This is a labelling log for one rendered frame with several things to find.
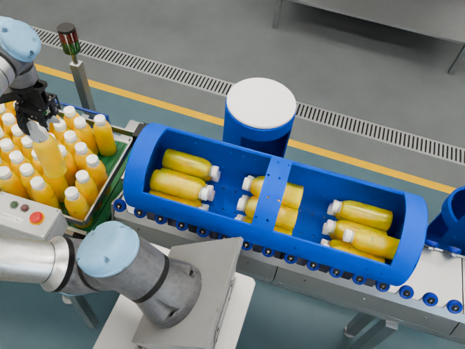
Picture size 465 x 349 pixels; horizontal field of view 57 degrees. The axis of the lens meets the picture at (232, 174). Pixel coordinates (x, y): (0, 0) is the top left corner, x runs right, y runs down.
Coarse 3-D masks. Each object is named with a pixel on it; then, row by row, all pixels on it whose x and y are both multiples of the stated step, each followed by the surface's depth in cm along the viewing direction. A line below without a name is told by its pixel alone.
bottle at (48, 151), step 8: (48, 136) 120; (40, 144) 119; (48, 144) 120; (56, 144) 123; (40, 152) 120; (48, 152) 121; (56, 152) 123; (40, 160) 124; (48, 160) 123; (56, 160) 125; (48, 168) 126; (56, 168) 127; (64, 168) 131; (48, 176) 130; (56, 176) 130
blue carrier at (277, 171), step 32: (160, 128) 133; (128, 160) 126; (160, 160) 153; (224, 160) 148; (256, 160) 143; (288, 160) 132; (128, 192) 129; (224, 192) 151; (320, 192) 145; (352, 192) 141; (384, 192) 136; (192, 224) 134; (224, 224) 127; (256, 224) 123; (320, 224) 146; (416, 224) 118; (320, 256) 125; (352, 256) 121; (416, 256) 117
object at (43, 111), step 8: (40, 80) 103; (32, 88) 101; (40, 88) 101; (24, 96) 104; (32, 96) 103; (40, 96) 102; (48, 96) 109; (56, 96) 109; (16, 104) 106; (24, 104) 106; (32, 104) 106; (40, 104) 104; (48, 104) 106; (16, 112) 107; (24, 112) 106; (32, 112) 105; (40, 112) 105; (48, 112) 110; (56, 112) 111; (40, 120) 109
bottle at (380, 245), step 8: (352, 232) 128; (360, 232) 127; (368, 232) 126; (352, 240) 127; (360, 240) 125; (368, 240) 125; (376, 240) 125; (384, 240) 125; (392, 240) 125; (360, 248) 126; (368, 248) 125; (376, 248) 125; (384, 248) 124; (392, 248) 124; (384, 256) 125; (392, 256) 125
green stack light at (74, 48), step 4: (64, 44) 155; (68, 44) 155; (72, 44) 155; (76, 44) 156; (64, 48) 156; (68, 48) 156; (72, 48) 156; (76, 48) 157; (80, 48) 160; (64, 52) 158; (68, 52) 157; (72, 52) 157; (76, 52) 158
